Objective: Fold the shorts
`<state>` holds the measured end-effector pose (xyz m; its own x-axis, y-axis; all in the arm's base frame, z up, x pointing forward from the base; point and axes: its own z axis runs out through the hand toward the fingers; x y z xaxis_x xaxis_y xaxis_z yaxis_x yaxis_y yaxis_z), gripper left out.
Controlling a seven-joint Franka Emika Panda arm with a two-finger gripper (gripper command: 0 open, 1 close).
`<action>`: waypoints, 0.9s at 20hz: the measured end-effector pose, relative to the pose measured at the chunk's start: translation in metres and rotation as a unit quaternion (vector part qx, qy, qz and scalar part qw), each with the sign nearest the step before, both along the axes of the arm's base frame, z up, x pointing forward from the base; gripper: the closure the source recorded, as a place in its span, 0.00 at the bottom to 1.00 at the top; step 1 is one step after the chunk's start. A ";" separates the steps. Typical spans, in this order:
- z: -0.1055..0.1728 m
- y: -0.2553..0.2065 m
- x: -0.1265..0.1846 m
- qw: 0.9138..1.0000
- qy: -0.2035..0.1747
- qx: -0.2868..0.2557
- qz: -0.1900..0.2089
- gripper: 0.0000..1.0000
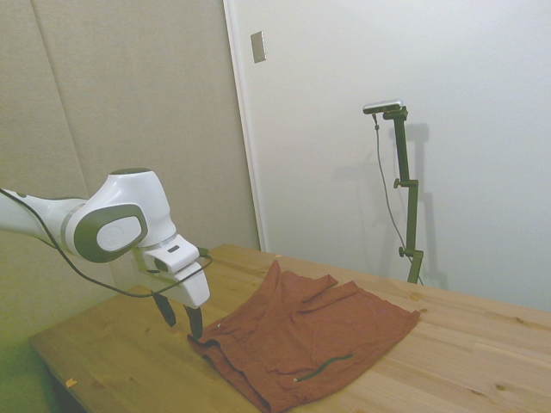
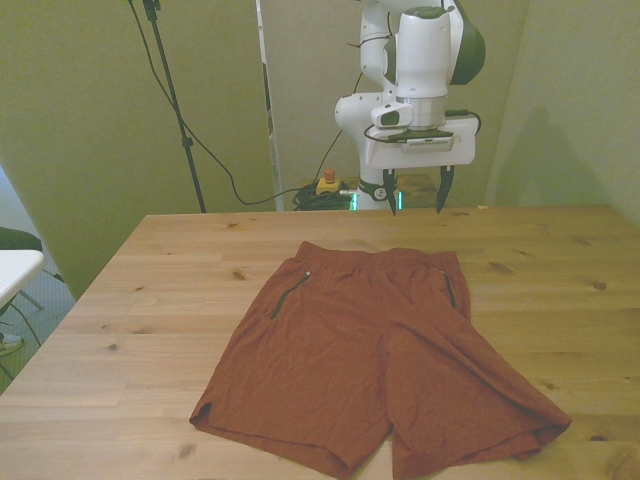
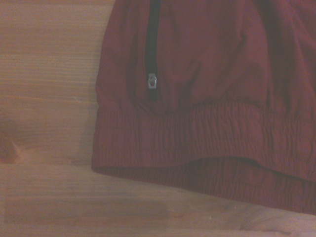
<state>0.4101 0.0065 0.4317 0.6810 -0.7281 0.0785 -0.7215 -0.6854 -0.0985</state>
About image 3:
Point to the rust red shorts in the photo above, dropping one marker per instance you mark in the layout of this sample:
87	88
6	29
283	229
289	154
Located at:
209	98

